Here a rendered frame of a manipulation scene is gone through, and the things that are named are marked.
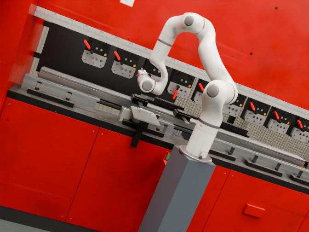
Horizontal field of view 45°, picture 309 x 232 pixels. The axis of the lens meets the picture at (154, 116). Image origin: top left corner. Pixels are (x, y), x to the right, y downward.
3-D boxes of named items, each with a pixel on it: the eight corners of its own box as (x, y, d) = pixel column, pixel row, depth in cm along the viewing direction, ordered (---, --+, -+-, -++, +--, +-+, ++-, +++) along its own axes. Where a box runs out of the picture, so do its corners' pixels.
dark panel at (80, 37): (35, 71, 287) (53, 16, 278) (36, 70, 289) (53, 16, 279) (168, 117, 312) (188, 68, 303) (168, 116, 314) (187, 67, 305)
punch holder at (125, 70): (110, 72, 241) (118, 48, 237) (110, 69, 249) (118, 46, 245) (131, 79, 244) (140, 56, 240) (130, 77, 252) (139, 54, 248)
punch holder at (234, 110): (218, 111, 259) (228, 89, 255) (214, 107, 267) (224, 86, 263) (237, 118, 262) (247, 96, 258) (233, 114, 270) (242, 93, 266)
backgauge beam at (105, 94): (35, 82, 263) (39, 68, 261) (38, 78, 277) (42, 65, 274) (303, 173, 315) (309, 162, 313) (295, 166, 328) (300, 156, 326)
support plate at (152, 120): (133, 118, 227) (134, 116, 227) (130, 107, 252) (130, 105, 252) (160, 127, 231) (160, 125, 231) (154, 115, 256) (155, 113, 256)
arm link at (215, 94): (222, 128, 197) (241, 87, 191) (208, 129, 181) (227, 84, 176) (203, 118, 203) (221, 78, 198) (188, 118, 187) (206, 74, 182)
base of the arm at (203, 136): (217, 166, 195) (231, 135, 191) (188, 159, 186) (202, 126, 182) (200, 150, 211) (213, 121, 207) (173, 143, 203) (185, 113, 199)
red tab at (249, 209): (243, 213, 270) (247, 205, 269) (242, 211, 272) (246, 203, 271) (261, 218, 274) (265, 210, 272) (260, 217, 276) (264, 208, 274)
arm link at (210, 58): (211, 107, 188) (224, 108, 202) (232, 98, 182) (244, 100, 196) (182, 20, 199) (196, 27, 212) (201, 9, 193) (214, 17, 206)
